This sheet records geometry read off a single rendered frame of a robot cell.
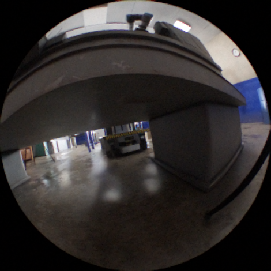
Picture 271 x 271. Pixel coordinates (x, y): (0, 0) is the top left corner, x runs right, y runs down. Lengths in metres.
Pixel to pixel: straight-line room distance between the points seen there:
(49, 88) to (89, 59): 0.07
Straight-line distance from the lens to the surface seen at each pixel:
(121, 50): 0.16
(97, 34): 0.52
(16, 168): 1.43
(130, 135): 1.23
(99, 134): 7.22
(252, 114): 3.81
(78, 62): 0.15
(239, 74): 4.02
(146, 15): 1.11
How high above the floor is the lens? 0.33
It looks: 3 degrees down
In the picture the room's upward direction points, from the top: 10 degrees counter-clockwise
